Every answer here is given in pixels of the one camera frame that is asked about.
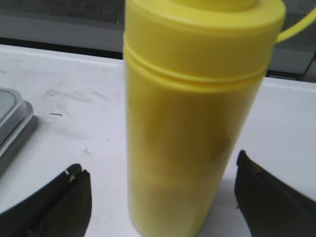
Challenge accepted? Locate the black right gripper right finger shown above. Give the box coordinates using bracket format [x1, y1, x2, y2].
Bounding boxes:
[235, 150, 316, 237]

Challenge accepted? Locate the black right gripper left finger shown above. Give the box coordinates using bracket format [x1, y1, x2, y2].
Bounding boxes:
[0, 164, 92, 237]

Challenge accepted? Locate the yellow squeeze bottle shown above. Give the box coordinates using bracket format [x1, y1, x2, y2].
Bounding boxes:
[123, 0, 316, 237]

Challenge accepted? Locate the silver digital kitchen scale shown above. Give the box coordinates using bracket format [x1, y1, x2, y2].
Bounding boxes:
[0, 88, 35, 175]

